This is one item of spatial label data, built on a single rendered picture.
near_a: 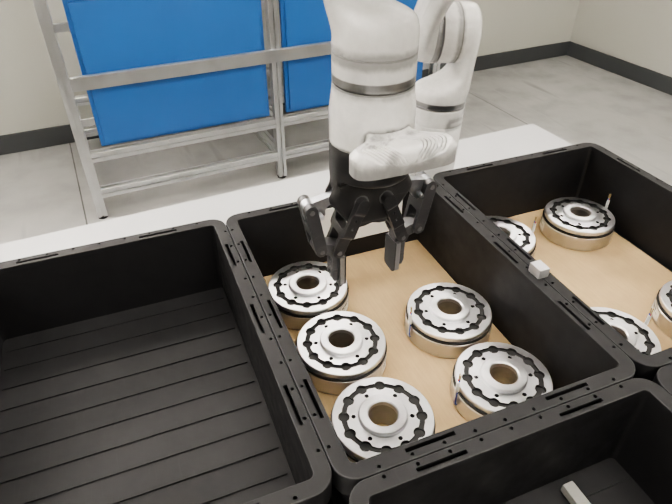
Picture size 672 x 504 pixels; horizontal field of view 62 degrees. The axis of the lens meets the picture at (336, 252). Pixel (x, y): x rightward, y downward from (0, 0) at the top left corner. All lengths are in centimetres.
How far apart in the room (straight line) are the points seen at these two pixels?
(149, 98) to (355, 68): 200
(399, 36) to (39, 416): 52
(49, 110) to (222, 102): 114
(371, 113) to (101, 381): 43
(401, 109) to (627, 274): 50
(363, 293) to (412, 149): 34
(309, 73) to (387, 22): 215
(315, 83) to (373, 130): 215
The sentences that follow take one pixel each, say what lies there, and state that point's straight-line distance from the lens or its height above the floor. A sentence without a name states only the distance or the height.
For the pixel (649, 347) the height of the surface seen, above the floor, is 86.
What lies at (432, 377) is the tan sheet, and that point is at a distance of 65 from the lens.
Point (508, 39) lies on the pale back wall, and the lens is 437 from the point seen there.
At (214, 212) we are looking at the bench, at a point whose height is 70.
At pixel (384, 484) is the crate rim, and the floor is 93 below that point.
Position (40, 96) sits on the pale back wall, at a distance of 330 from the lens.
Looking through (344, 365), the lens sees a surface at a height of 86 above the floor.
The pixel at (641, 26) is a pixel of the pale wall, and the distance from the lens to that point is 441.
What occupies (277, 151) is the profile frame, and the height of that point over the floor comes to 15.
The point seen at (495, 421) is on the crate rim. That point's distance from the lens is 50.
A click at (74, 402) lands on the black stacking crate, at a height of 83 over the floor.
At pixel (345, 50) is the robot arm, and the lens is 45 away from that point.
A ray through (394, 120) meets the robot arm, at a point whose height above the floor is 114.
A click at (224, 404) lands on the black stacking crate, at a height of 83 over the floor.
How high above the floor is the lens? 132
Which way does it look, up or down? 37 degrees down
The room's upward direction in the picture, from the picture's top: straight up
